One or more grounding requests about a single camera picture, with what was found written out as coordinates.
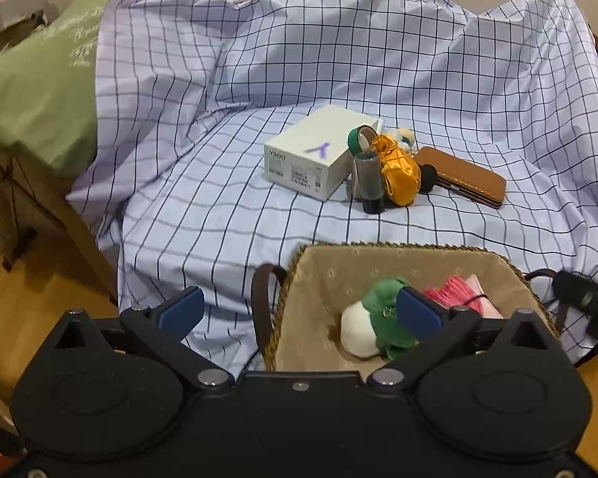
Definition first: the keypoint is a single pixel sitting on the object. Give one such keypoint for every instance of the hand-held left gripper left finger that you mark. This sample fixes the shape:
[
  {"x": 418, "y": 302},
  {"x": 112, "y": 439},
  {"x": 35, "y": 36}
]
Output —
[{"x": 182, "y": 308}]

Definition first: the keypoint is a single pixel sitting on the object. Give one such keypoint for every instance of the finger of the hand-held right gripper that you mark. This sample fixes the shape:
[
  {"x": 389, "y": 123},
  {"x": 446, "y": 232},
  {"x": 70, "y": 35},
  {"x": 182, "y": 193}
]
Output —
[{"x": 570, "y": 286}]

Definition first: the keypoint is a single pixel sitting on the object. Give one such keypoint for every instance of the white cardboard box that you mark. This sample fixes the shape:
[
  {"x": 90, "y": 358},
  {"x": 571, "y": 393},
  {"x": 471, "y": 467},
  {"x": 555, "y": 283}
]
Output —
[{"x": 309, "y": 154}]

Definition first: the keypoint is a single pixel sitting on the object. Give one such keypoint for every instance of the dark cylindrical bottle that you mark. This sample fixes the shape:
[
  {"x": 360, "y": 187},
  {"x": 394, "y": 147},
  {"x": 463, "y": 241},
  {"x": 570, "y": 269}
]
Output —
[{"x": 369, "y": 179}]

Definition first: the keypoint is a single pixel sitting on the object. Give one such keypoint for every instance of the black foam microphone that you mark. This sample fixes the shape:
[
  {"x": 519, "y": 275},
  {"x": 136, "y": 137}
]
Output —
[{"x": 427, "y": 177}]

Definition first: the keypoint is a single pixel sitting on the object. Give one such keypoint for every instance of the wooden furniture frame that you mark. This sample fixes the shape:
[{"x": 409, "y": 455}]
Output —
[{"x": 55, "y": 209}]

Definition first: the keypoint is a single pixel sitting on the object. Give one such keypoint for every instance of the green pillow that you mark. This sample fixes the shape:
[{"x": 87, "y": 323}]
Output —
[{"x": 30, "y": 89}]

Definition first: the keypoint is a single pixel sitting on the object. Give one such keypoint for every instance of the brown leather case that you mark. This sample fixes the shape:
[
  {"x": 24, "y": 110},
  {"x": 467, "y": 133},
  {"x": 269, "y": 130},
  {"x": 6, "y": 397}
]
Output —
[{"x": 458, "y": 172}]

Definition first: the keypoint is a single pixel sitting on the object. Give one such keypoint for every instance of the adhesive tape roll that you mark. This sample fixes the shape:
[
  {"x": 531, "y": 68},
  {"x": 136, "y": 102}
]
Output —
[{"x": 353, "y": 140}]

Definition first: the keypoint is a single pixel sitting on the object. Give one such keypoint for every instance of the grey stuffed toy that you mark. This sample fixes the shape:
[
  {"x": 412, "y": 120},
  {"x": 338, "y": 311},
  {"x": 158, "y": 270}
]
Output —
[{"x": 20, "y": 15}]

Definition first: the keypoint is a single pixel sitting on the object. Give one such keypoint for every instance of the green and white plush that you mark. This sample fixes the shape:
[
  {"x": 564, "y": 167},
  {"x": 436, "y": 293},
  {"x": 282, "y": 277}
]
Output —
[{"x": 361, "y": 328}]

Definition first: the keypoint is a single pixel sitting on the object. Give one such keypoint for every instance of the woven basket with cloth lining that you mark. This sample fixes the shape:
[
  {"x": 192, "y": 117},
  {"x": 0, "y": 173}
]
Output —
[{"x": 319, "y": 284}]

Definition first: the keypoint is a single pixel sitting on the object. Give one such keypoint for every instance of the checked light purple bed sheet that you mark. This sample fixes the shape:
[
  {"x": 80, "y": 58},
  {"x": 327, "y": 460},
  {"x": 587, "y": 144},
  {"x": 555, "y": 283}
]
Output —
[{"x": 279, "y": 84}]

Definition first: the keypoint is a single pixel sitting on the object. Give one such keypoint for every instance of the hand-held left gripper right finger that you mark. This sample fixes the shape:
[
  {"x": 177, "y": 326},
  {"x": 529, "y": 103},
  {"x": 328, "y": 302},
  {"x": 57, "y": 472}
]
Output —
[{"x": 418, "y": 311}]

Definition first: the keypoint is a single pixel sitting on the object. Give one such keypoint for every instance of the pink fabric bundle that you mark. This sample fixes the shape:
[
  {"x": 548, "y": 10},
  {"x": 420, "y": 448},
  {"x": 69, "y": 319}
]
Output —
[{"x": 448, "y": 291}]

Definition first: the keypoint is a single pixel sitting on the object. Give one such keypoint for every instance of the white plush bear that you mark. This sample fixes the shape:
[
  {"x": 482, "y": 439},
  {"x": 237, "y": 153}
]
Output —
[{"x": 403, "y": 137}]

